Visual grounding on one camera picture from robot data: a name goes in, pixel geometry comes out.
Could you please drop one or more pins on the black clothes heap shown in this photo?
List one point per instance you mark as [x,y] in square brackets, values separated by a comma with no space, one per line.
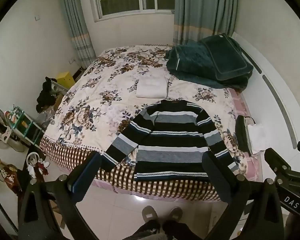
[46,97]

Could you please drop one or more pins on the teal curtain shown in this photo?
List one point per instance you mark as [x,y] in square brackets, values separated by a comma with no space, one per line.
[202,7]
[76,25]

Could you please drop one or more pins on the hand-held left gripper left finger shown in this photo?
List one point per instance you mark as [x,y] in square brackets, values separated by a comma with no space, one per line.
[90,170]

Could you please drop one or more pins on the green storage shelf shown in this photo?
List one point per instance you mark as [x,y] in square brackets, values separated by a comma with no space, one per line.
[25,127]

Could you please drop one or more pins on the black bag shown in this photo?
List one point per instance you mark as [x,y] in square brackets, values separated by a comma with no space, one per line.
[241,132]

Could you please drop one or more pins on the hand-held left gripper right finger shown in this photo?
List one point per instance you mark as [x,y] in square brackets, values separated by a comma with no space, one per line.
[210,167]

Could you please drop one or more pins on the striped knit sweater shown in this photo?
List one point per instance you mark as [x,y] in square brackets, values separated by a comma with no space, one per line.
[170,142]

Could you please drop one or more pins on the dark green quilt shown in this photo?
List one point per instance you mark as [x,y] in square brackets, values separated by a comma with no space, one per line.
[187,62]

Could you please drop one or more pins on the white crumpled cloth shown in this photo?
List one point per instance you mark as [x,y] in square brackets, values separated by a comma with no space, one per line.
[257,138]

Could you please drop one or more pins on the person's black trousers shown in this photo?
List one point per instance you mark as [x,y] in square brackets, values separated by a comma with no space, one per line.
[165,230]

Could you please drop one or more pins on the dark green pillow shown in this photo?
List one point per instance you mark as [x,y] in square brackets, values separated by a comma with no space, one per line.
[225,55]

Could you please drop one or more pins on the grey slipper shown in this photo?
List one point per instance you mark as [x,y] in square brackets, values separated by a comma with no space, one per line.
[150,213]
[176,213]

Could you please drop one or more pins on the floral checked bed blanket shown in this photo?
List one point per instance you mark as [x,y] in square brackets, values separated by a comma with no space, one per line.
[97,110]

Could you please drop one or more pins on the pink bed sheet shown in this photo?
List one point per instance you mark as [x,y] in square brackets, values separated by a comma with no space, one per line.
[241,105]

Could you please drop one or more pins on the folded white cloth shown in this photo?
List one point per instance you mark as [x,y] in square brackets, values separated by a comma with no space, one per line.
[151,88]

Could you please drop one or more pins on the yellow box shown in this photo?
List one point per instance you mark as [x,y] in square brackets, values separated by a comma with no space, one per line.
[65,80]

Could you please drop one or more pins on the white headboard with grey strip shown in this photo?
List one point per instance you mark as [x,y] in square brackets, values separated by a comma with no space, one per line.
[272,85]

